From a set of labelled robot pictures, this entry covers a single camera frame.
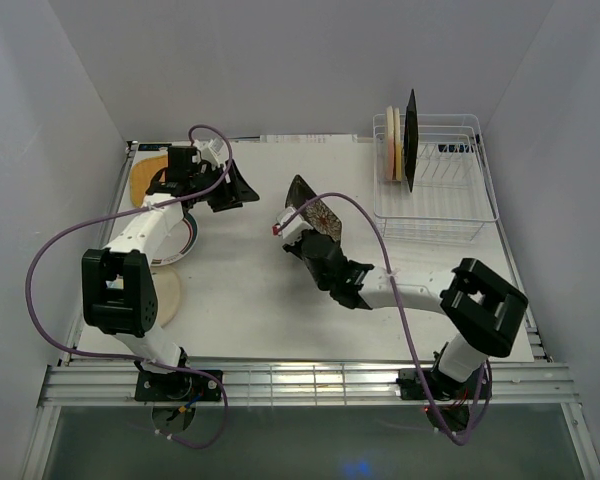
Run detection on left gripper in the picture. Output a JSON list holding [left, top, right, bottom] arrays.
[[189, 159, 259, 213]]

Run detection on black floral square plate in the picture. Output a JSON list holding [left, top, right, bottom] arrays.
[[285, 174, 342, 242]]

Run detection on green rimmed white plate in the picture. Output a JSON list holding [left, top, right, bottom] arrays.
[[151, 214, 199, 267]]

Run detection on pink cream round plate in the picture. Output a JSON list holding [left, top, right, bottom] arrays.
[[385, 105, 395, 181]]

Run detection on cream floral square plate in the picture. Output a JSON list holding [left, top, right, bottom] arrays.
[[403, 89, 419, 192]]

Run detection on yellow cream round plate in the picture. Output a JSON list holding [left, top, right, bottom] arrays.
[[393, 108, 404, 182]]

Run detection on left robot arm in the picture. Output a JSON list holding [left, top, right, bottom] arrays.
[[81, 140, 259, 400]]

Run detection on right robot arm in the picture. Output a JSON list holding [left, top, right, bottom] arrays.
[[283, 229, 528, 397]]

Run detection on paper sheets at back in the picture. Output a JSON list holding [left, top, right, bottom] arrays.
[[259, 134, 358, 144]]

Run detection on orange woven square plate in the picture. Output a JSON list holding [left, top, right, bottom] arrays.
[[129, 154, 168, 207]]

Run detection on blue label sticker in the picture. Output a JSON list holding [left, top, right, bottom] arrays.
[[137, 143, 171, 152]]

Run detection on blue cream round plate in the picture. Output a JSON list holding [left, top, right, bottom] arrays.
[[151, 266, 183, 327]]

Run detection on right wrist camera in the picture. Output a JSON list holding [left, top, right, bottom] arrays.
[[272, 207, 312, 244]]

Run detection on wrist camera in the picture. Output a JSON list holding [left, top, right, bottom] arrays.
[[198, 138, 225, 170], [272, 207, 312, 244]]

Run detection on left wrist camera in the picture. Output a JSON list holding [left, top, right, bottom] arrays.
[[198, 138, 225, 170]]

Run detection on white wire dish rack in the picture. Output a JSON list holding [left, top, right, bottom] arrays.
[[373, 113, 499, 243]]

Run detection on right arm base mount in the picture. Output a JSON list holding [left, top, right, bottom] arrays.
[[396, 369, 492, 401]]

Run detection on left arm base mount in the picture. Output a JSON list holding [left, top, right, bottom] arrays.
[[134, 370, 224, 403]]

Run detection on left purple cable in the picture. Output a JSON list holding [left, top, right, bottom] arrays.
[[25, 124, 236, 450]]

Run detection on purple cable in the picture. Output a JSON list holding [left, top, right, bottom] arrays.
[[25, 124, 236, 450], [279, 192, 494, 447]]

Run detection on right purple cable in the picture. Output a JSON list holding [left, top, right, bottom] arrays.
[[279, 192, 494, 447]]

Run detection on aluminium frame rail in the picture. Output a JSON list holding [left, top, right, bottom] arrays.
[[39, 362, 579, 407]]

